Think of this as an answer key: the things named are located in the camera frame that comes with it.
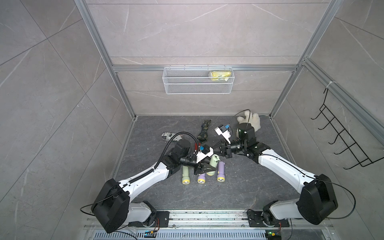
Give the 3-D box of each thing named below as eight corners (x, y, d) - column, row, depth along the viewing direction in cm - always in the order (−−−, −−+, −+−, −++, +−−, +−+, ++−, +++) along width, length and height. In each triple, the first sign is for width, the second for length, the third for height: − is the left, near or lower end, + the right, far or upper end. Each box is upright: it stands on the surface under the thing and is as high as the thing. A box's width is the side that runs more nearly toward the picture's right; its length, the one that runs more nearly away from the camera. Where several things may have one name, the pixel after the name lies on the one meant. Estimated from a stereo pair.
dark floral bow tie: (196, 140, 107) (196, 137, 104) (203, 121, 119) (203, 118, 116) (205, 143, 106) (206, 140, 103) (211, 123, 118) (212, 120, 115)
